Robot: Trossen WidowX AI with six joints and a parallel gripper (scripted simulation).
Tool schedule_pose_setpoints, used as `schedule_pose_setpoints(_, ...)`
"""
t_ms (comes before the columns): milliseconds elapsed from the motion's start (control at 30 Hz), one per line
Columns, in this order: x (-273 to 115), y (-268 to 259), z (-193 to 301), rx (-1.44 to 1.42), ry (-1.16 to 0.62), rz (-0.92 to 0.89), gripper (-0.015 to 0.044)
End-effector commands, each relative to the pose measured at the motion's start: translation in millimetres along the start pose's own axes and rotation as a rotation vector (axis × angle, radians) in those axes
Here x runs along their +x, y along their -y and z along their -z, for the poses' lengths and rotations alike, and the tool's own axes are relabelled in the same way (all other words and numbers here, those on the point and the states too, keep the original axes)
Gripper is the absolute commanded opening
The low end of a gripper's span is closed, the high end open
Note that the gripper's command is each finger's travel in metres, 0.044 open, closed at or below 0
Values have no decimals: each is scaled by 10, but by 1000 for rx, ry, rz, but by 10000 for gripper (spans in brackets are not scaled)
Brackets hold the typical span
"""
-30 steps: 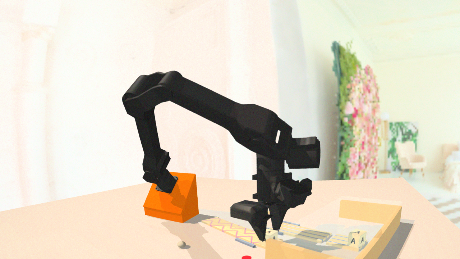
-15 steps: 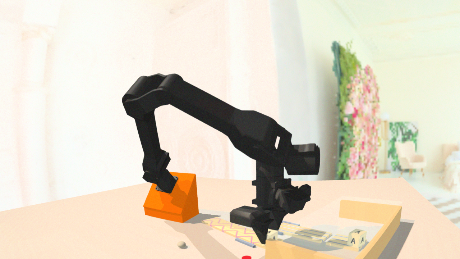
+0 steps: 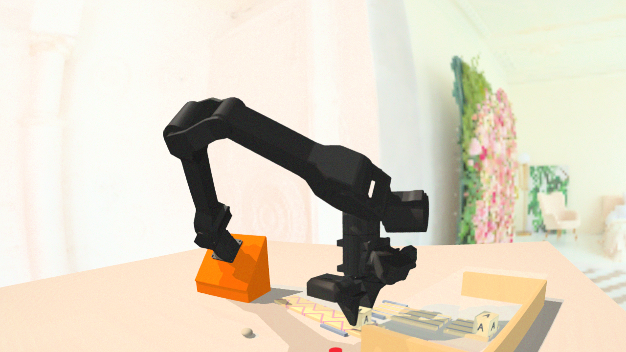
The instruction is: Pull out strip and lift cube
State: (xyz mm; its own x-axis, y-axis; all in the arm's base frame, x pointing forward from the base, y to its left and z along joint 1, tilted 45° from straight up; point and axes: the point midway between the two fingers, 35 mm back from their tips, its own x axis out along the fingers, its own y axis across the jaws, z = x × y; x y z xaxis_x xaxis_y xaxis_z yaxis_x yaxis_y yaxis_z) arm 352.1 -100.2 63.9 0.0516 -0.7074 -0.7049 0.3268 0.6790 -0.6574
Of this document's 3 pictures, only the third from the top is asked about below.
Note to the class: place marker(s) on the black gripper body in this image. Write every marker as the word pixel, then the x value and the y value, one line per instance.
pixel 336 288

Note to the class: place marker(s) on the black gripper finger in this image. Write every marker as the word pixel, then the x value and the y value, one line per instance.
pixel 350 307
pixel 372 289

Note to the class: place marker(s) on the pale yellow letter block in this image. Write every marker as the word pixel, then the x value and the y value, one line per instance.
pixel 362 313

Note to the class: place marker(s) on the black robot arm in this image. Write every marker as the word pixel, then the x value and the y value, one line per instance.
pixel 339 176

